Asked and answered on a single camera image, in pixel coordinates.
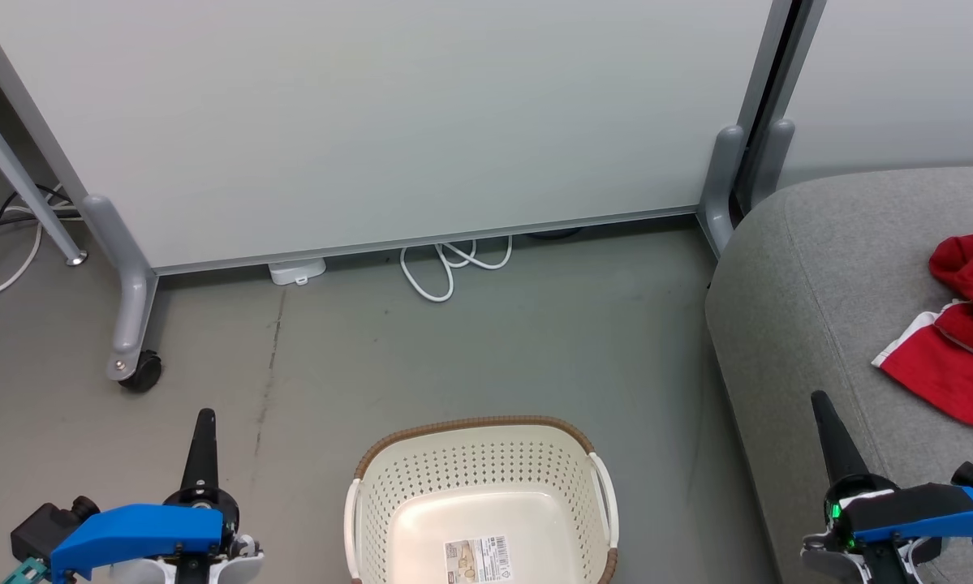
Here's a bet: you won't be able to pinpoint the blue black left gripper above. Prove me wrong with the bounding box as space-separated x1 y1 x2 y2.
48 408 241 582

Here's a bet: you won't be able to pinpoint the black caster wheel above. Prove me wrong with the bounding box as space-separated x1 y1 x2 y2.
118 350 163 394

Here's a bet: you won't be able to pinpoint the large white partition panel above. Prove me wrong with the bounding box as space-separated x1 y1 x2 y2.
0 0 791 277

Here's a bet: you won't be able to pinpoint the looped white floor cable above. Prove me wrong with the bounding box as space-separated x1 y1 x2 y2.
400 235 513 303

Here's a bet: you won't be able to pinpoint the long white floor cable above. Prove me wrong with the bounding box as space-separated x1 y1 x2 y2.
0 187 73 303

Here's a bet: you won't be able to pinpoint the red shorts with white band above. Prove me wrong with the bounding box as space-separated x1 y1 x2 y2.
872 300 973 435

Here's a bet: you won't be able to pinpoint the grey partition foot with caster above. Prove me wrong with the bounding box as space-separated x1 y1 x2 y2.
80 193 160 382

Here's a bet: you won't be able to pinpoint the grey fabric sofa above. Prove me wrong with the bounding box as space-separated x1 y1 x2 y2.
704 166 973 584

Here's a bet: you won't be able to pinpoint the short grey partition foot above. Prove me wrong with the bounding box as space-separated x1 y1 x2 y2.
750 119 795 213
697 124 747 259

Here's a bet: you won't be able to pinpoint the grey metal table leg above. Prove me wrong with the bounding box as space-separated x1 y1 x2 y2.
0 85 89 267

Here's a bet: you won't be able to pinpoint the white power adapter box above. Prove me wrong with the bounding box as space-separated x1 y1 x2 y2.
269 257 326 286

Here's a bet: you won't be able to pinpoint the narrow white partition panel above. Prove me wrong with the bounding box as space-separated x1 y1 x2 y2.
774 0 973 189

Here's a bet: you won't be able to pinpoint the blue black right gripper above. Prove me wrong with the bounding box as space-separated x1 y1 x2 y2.
811 391 973 551

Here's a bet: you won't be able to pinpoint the printed barcode sticker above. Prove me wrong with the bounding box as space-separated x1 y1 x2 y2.
444 535 513 582

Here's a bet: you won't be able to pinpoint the cream perforated laundry basket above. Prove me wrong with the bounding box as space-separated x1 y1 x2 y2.
344 415 619 584

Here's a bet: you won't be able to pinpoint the left arm cable teal plug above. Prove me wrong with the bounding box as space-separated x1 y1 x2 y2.
1 558 49 584

